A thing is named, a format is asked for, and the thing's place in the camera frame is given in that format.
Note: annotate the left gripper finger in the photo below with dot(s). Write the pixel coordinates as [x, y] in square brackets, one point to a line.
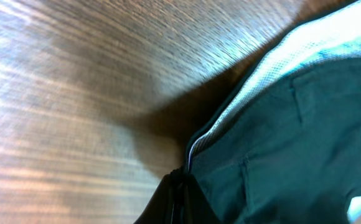
[178, 199]

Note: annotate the black shorts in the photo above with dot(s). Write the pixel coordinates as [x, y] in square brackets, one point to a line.
[286, 147]

